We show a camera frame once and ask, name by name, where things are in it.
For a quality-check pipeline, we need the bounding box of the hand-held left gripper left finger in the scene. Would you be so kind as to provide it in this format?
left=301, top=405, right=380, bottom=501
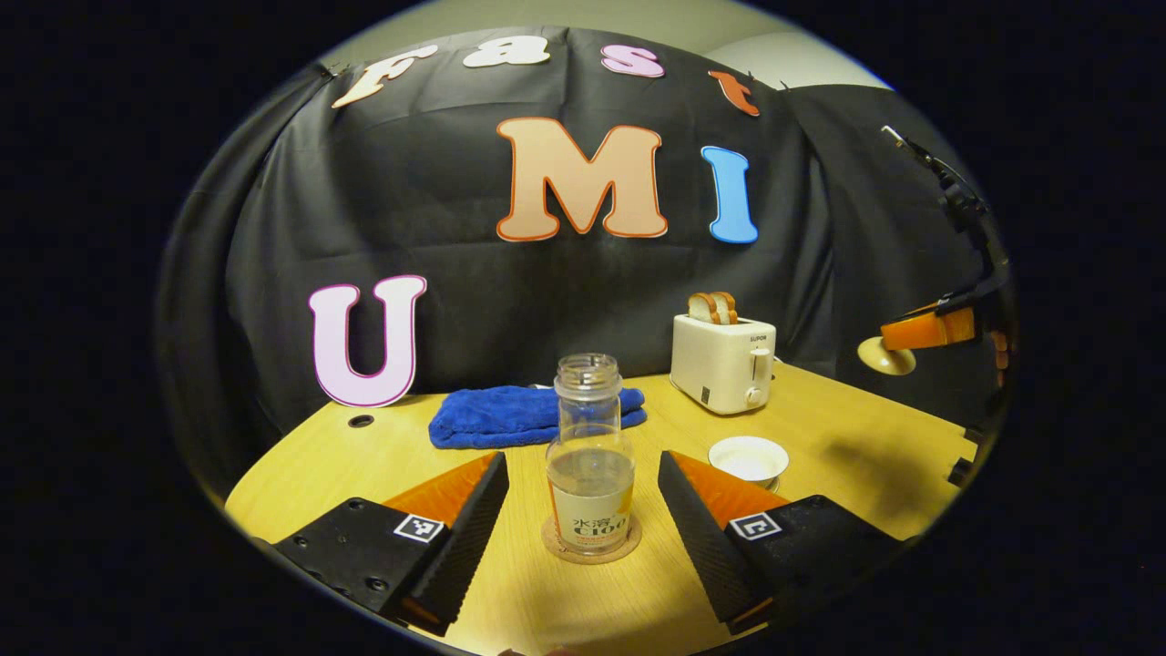
left=273, top=452, right=510, bottom=637

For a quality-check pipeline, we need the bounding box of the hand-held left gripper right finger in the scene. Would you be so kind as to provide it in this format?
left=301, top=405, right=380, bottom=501
left=658, top=449, right=903, bottom=636

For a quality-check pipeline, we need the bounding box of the white teacup lid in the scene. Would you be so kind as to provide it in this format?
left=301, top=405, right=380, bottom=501
left=858, top=336, right=917, bottom=377

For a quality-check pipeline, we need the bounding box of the round cork coaster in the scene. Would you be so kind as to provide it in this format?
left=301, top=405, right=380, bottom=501
left=541, top=515, right=643, bottom=566

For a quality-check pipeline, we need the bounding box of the white teacup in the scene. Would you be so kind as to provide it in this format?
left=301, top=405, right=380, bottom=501
left=708, top=436, right=791, bottom=488

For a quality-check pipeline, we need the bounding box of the clear water bottle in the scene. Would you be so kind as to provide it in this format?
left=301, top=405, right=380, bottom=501
left=545, top=354, right=637, bottom=555

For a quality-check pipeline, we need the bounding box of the blue folded towel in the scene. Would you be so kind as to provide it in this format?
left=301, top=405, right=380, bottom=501
left=428, top=385, right=648, bottom=450

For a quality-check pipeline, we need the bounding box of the white toaster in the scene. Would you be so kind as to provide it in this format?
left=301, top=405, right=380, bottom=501
left=670, top=313, right=778, bottom=416

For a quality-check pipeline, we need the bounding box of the black backdrop cloth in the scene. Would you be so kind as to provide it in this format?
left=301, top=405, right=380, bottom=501
left=159, top=26, right=1014, bottom=497

